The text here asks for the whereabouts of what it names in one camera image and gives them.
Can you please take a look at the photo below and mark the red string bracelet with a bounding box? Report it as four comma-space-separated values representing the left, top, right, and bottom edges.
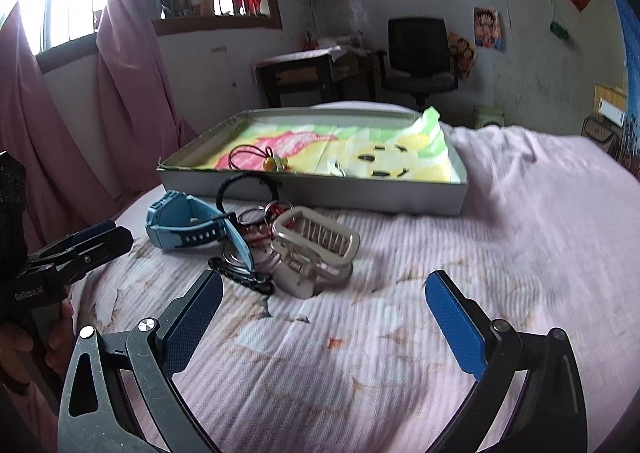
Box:
254, 200, 296, 245

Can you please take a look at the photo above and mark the large bright window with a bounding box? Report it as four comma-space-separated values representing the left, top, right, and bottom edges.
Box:
30, 0, 126, 74

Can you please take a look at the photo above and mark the pink curtain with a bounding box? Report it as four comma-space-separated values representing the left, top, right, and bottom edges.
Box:
95, 0, 201, 196
0, 0, 128, 254

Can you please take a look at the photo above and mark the blue wrist watch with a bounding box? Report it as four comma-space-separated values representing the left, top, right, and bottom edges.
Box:
146, 190, 254, 279

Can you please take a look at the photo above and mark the blue printed wall cloth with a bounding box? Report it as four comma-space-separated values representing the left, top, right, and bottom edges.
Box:
605, 0, 640, 174

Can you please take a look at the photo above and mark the dark wooden desk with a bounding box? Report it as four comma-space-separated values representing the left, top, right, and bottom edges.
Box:
254, 44, 379, 108

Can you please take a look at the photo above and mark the black hair clip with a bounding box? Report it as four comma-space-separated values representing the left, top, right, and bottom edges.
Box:
209, 258, 275, 295

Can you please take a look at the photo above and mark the large silver ring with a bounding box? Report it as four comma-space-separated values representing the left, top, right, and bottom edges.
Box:
220, 233, 256, 276

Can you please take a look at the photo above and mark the beige hair claw clip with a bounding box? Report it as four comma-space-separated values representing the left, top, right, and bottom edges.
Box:
269, 206, 362, 299

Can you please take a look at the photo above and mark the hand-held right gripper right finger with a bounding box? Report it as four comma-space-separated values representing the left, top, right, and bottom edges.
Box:
425, 270, 588, 453

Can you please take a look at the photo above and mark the colourful cartoon printed cloth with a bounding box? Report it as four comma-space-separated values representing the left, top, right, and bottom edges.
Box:
202, 106, 453, 182

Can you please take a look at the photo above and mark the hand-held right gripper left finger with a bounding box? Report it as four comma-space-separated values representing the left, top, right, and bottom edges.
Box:
57, 269, 224, 453

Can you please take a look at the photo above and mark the pink quilted blanket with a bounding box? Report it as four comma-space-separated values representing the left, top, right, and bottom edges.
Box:
70, 100, 640, 453

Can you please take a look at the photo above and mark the black hair band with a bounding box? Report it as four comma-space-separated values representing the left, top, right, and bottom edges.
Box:
216, 172, 280, 214

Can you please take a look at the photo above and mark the person's left hand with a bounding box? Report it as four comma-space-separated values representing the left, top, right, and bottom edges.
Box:
0, 299, 76, 384

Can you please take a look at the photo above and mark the brown cardboard carton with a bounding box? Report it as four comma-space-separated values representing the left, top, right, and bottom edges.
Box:
594, 82, 629, 128

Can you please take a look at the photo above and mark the woven brown basket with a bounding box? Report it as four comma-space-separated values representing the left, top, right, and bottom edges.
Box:
581, 115, 624, 154

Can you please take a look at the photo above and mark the orange cartoon wall poster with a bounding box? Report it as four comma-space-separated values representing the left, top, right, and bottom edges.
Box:
447, 31, 479, 80

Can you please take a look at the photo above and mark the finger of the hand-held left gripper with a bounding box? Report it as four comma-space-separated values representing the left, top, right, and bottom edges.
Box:
30, 221, 121, 259
15, 226, 135, 286

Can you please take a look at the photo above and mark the black cord with yellow charm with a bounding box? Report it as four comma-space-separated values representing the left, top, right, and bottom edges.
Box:
227, 144, 292, 174

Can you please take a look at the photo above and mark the green plastic stool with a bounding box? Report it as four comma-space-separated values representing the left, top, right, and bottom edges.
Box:
471, 105, 506, 130

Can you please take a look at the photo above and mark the shallow grey cardboard box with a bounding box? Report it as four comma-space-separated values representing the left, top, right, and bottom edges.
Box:
156, 105, 469, 218

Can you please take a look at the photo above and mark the black office chair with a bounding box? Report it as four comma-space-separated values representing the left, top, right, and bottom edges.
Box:
377, 17, 461, 110

